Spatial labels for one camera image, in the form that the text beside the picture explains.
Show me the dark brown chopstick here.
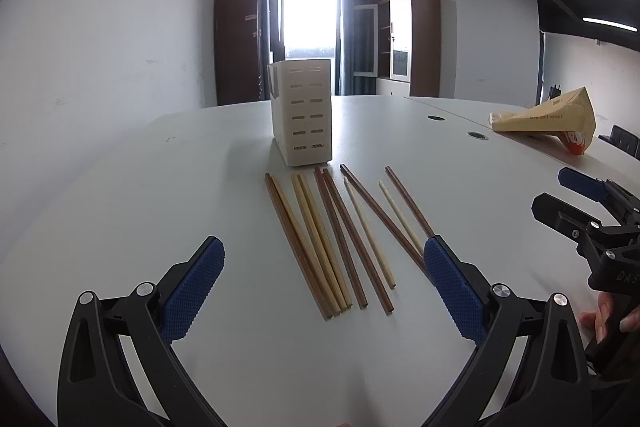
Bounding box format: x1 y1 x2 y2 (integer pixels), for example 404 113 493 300
322 169 394 315
314 167 368 309
385 166 435 239
340 164 428 277

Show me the person's right hand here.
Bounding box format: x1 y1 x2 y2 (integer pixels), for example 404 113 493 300
579 293 640 343

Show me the black office chair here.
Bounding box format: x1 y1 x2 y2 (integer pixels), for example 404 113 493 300
599 124 640 159

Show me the brown paper bag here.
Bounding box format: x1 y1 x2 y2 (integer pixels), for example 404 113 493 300
488 87 597 156

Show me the white and brown cabinet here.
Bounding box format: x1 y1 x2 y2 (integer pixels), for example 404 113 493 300
376 0 442 98

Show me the cream slotted utensil holder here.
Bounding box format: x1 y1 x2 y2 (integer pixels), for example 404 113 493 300
268 58 332 167

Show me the dark blue curtain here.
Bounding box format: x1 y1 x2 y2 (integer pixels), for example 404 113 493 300
335 0 383 95

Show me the bright glass balcony door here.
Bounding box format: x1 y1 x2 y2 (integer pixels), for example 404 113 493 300
268 0 341 62

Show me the dark brown tall cabinet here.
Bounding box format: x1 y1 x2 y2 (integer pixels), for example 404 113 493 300
214 0 264 105

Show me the table cable grommet near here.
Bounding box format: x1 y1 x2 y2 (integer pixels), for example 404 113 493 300
468 131 488 141

